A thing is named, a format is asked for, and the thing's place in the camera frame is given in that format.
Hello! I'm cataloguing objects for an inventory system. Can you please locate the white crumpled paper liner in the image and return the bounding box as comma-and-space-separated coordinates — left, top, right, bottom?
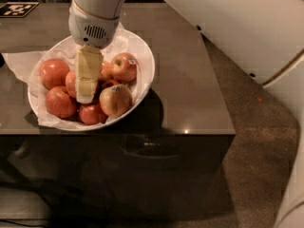
2, 22, 143, 130

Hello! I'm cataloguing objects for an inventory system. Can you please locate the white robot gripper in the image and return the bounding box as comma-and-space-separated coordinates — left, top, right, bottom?
68, 1, 119, 104

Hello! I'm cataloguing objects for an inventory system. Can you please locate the red apple hidden in middle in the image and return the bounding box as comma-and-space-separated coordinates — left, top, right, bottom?
100, 80, 120, 91

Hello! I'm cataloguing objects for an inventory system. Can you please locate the white oval bowl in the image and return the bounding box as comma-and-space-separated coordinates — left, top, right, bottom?
27, 27, 156, 132

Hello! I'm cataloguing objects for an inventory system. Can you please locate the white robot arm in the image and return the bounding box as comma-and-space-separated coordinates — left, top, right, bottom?
163, 0, 304, 228

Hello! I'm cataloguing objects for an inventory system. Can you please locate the red apple far left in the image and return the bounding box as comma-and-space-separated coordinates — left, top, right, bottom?
39, 59, 69, 89

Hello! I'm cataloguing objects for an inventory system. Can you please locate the yellow-red apple front right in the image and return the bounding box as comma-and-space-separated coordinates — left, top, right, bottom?
99, 84, 132, 118

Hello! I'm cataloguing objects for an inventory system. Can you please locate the black white fiducial marker tag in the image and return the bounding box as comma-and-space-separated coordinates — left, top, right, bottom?
0, 2, 39, 18

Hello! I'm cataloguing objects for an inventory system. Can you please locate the red apple lower left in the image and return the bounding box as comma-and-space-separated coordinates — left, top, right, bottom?
45, 85, 77, 119

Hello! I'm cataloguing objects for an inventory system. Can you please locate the red apple top right sticker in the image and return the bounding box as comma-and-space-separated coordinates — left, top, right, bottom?
111, 52, 138, 83

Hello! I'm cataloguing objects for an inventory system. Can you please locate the red apple bottom centre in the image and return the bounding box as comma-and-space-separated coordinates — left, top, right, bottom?
79, 101, 108, 125

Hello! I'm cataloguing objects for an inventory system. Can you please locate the red apple with sticker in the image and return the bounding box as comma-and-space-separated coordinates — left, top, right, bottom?
65, 69, 100, 100

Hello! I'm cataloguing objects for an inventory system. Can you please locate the small red apple top middle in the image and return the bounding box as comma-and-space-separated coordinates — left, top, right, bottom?
99, 61, 112, 81

